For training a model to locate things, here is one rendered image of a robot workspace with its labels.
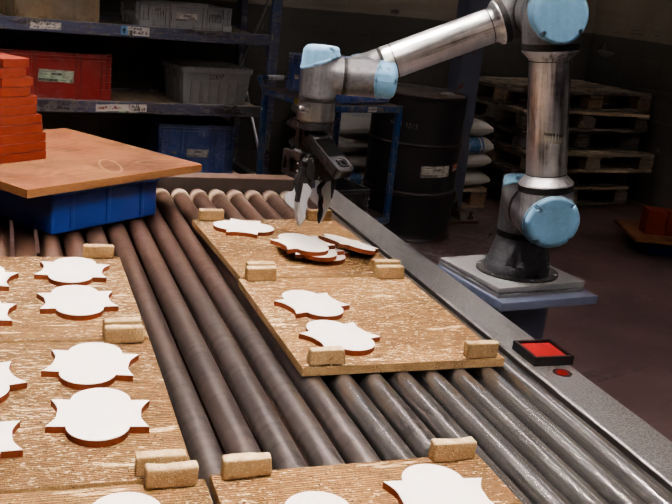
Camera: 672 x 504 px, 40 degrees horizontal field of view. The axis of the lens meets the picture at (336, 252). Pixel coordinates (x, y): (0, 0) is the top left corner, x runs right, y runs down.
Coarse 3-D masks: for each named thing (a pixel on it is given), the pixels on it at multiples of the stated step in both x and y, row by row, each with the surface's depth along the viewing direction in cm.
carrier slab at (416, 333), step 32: (256, 288) 173; (288, 288) 175; (320, 288) 176; (352, 288) 178; (384, 288) 180; (416, 288) 182; (288, 320) 159; (352, 320) 162; (384, 320) 163; (416, 320) 165; (448, 320) 167; (288, 352) 147; (384, 352) 149; (416, 352) 151; (448, 352) 152
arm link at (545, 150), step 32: (544, 0) 180; (576, 0) 181; (544, 32) 182; (576, 32) 182; (544, 64) 186; (544, 96) 188; (544, 128) 190; (544, 160) 192; (544, 192) 192; (544, 224) 193; (576, 224) 193
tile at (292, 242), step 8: (272, 240) 194; (280, 240) 194; (288, 240) 195; (296, 240) 195; (304, 240) 196; (312, 240) 197; (320, 240) 197; (288, 248) 189; (296, 248) 190; (304, 248) 190; (312, 248) 191; (320, 248) 192; (328, 248) 192
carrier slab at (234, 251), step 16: (192, 224) 214; (208, 224) 211; (272, 224) 217; (288, 224) 218; (304, 224) 220; (320, 224) 221; (336, 224) 223; (208, 240) 201; (224, 240) 200; (240, 240) 202; (256, 240) 203; (224, 256) 190; (240, 256) 191; (256, 256) 192; (272, 256) 193; (288, 256) 194; (352, 256) 199; (368, 256) 200; (240, 272) 181; (288, 272) 184; (304, 272) 185; (320, 272) 186; (336, 272) 187; (352, 272) 188; (368, 272) 189
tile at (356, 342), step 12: (312, 324) 155; (324, 324) 156; (336, 324) 156; (348, 324) 157; (300, 336) 151; (312, 336) 150; (324, 336) 151; (336, 336) 151; (348, 336) 152; (360, 336) 152; (372, 336) 153; (348, 348) 147; (360, 348) 147; (372, 348) 148
